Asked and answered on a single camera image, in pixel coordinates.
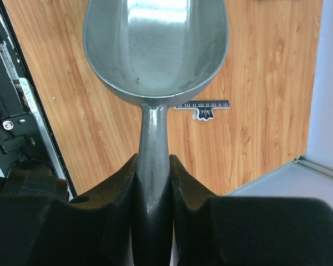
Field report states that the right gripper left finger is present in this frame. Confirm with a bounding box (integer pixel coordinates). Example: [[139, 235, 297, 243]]
[[0, 155, 137, 265]]

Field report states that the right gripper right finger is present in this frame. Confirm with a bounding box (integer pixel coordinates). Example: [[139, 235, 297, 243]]
[[170, 155, 333, 265]]

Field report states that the piano pattern bag clip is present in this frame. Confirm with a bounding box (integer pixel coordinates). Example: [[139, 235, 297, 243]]
[[174, 99, 230, 121]]

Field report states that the grey metal scoop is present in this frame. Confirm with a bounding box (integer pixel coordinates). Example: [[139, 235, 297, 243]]
[[83, 1, 229, 265]]

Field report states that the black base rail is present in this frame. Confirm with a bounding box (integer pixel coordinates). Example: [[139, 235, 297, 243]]
[[0, 1, 77, 198]]

